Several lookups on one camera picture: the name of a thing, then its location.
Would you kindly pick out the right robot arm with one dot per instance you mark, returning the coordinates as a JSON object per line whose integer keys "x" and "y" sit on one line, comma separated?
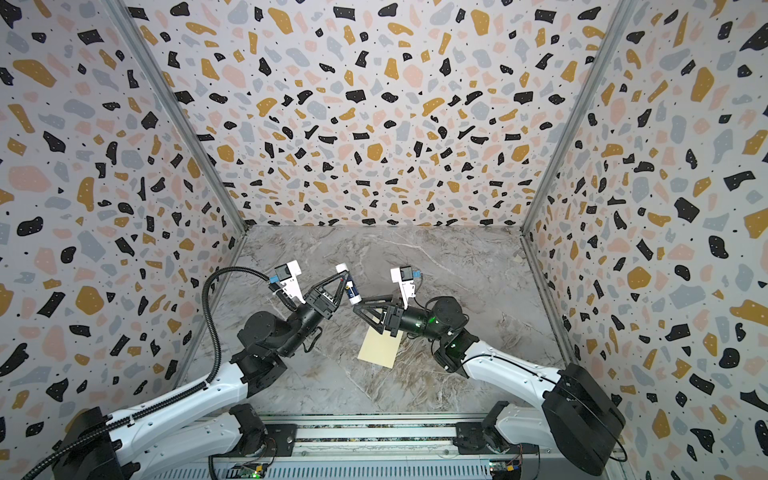
{"x": 576, "y": 416}

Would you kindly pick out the cream envelope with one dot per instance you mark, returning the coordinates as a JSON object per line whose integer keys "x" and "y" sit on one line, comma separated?
{"x": 380, "y": 349}

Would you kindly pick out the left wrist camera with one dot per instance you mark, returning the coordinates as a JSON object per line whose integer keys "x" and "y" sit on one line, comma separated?
{"x": 284, "y": 283}

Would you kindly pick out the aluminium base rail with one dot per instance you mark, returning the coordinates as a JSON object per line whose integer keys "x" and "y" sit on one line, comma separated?
{"x": 378, "y": 437}

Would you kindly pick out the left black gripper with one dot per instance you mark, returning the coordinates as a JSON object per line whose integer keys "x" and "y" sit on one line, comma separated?
{"x": 322, "y": 304}

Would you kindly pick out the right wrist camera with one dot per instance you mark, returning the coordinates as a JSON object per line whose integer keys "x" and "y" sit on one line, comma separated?
{"x": 406, "y": 277}

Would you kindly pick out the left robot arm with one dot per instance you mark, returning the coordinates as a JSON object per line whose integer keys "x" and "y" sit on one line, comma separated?
{"x": 209, "y": 416}

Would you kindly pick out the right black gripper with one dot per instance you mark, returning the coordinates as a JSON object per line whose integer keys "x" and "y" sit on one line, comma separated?
{"x": 389, "y": 318}

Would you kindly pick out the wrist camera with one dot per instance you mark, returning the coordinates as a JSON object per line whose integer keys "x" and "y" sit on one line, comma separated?
{"x": 406, "y": 277}
{"x": 284, "y": 283}

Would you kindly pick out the perforated grey cable tray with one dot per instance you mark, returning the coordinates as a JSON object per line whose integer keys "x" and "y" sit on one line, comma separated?
{"x": 366, "y": 469}

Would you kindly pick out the blue white glue stick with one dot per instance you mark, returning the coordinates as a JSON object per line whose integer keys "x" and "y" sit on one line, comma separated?
{"x": 349, "y": 284}

